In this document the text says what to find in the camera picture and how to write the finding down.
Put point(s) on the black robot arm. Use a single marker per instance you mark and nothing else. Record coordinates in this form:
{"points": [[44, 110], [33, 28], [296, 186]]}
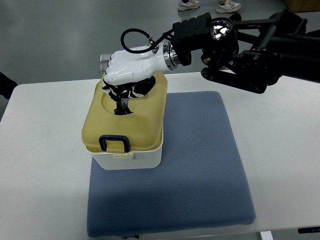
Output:
{"points": [[245, 54]]}

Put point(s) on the white sneaker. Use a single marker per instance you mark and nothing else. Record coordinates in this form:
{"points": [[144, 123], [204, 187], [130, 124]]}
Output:
{"points": [[185, 5], [227, 6]]}

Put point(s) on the black bracket under table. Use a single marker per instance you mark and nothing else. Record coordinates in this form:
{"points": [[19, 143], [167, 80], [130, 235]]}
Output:
{"points": [[309, 230]]}

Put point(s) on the right white sneaker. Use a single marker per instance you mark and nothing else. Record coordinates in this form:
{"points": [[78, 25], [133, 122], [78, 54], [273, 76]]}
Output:
{"points": [[227, 6]]}

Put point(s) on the left white sneaker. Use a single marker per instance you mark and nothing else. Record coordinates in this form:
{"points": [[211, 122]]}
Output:
{"points": [[185, 5]]}

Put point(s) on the yellow box lid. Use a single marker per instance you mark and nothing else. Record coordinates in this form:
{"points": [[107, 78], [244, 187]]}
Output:
{"points": [[143, 127]]}

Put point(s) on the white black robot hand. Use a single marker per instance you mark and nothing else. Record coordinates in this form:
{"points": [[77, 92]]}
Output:
{"points": [[136, 69]]}

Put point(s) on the blue padded mat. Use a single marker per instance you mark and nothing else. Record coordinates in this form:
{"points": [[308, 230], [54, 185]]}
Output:
{"points": [[199, 183]]}

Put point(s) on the white storage box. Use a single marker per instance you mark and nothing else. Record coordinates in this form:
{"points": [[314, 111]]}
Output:
{"points": [[129, 159]]}

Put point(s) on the dark object at left edge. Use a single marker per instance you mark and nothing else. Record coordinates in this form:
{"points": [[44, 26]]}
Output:
{"points": [[7, 86]]}

